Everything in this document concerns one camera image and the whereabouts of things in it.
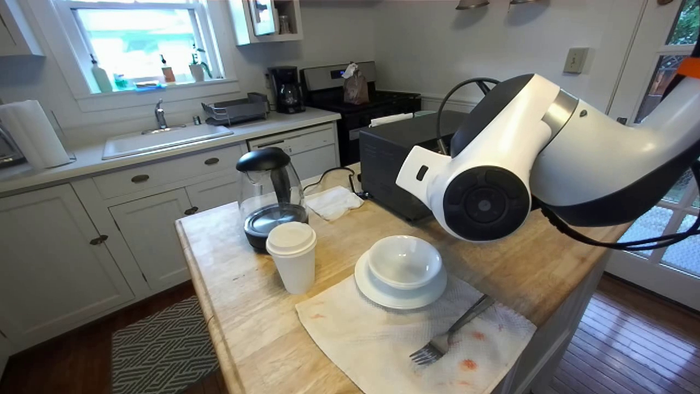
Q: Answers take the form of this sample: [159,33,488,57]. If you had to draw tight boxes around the white ceramic bowl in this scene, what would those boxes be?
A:
[366,233,445,292]

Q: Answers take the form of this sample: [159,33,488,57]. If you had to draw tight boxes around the black toaster oven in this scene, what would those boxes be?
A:
[356,107,470,226]

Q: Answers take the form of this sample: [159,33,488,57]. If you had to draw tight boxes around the small white napkin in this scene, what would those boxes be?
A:
[304,183,366,222]

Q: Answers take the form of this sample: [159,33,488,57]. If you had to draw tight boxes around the glass electric kettle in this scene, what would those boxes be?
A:
[234,145,311,255]

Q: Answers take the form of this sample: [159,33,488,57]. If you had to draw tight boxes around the white paper cup with lid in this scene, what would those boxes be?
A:
[265,219,319,295]

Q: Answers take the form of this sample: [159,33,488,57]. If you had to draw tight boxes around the black steel kitchen stove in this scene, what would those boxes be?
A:
[299,62,424,167]

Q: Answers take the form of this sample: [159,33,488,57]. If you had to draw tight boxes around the brown paper bag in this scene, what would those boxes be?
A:
[340,62,371,107]

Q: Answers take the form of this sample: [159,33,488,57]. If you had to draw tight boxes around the black coffee maker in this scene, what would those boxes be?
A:
[265,63,306,116]

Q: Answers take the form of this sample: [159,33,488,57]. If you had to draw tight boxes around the grey dish rack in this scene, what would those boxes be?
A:
[199,91,272,127]

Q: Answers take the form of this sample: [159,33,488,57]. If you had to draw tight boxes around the large white paper towel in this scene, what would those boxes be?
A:
[293,272,539,394]

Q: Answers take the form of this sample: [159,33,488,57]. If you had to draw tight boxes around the white kitchen island cart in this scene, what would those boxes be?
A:
[173,161,630,394]

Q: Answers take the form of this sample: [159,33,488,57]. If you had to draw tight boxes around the silver fork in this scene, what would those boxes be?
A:
[409,292,497,368]

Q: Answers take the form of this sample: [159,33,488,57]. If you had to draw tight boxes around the white kitchen sink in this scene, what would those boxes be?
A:
[100,123,234,161]

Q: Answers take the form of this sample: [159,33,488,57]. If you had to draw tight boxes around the white green bottle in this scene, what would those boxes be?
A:
[185,42,215,82]

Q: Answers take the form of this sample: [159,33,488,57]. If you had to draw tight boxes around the chrome sink faucet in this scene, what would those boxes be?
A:
[152,99,170,134]

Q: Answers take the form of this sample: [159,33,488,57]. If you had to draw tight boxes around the small brown bottle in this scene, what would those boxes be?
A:
[159,53,177,86]

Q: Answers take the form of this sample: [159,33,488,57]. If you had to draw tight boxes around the grey patterned rug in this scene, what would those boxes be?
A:
[109,292,222,394]

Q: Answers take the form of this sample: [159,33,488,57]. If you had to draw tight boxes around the kitchen window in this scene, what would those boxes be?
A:
[52,0,228,97]

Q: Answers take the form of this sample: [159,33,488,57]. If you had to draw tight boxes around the clear soap bottle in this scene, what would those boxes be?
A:
[90,53,117,93]

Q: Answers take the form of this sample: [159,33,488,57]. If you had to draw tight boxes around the white counter cabinets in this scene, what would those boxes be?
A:
[0,107,343,359]

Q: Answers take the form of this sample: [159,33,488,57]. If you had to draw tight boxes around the white glass pane door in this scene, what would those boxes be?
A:
[604,0,700,313]

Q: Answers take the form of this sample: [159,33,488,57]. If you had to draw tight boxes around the paper towel roll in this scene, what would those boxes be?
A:
[0,99,72,170]

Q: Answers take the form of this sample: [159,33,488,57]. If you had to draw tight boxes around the black oven power cord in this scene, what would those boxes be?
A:
[302,164,367,198]

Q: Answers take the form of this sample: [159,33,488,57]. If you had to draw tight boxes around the white wall cabinet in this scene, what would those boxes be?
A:
[226,0,304,47]

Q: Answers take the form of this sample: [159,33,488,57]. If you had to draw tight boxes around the wall light switch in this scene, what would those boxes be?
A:
[562,46,592,77]

